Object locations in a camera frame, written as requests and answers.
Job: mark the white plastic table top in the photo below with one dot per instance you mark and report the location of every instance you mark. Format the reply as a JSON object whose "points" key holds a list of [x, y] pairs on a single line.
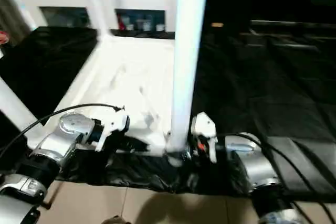
{"points": [[131, 72]]}

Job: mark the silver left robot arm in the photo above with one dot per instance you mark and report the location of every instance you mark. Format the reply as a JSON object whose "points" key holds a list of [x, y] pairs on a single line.
{"points": [[65, 135]]}

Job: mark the black work mat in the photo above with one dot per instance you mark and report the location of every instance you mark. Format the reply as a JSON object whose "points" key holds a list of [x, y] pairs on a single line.
{"points": [[273, 93]]}

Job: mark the small tan block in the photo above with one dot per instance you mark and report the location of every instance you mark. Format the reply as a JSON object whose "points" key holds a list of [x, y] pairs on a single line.
{"points": [[217, 24]]}

